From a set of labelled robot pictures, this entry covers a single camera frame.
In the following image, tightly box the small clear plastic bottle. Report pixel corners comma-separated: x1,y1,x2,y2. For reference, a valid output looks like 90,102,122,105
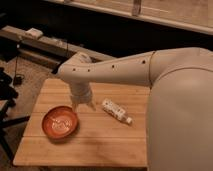
102,99,132,125

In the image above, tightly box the long wooden beam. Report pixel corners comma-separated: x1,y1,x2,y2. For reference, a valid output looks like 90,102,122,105
0,25,113,60

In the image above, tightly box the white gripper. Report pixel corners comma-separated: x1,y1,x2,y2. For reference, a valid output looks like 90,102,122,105
69,83,96,112

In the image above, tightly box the orange ceramic bowl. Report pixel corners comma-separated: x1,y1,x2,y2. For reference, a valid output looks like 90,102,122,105
42,106,78,140

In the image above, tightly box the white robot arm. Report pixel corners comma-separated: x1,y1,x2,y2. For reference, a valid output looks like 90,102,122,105
58,47,213,171

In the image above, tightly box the wooden table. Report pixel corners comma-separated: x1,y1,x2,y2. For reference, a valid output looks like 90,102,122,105
13,79,149,168

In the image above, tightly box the black chair base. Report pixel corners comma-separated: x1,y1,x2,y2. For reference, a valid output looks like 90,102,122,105
0,67,29,161

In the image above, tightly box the black cable with plug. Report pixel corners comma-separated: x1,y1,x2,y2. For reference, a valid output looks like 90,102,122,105
11,37,26,86

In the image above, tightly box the white box on beam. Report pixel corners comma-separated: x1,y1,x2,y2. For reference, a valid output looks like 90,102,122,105
25,28,43,39

